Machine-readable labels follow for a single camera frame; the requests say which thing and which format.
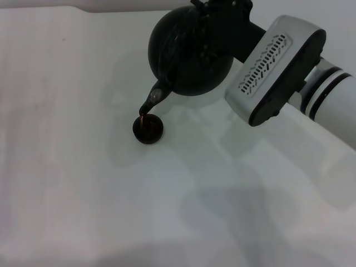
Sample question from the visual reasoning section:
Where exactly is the white vented wrist camera box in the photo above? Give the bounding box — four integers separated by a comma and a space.
224, 14, 327, 127

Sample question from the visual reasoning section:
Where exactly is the black round teapot with handle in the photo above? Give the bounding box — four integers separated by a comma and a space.
138, 5, 238, 116

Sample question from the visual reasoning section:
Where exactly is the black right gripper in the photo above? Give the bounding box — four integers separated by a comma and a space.
190, 0, 268, 65

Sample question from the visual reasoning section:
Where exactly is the small dark brown teacup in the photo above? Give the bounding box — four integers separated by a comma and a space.
132, 113, 165, 145

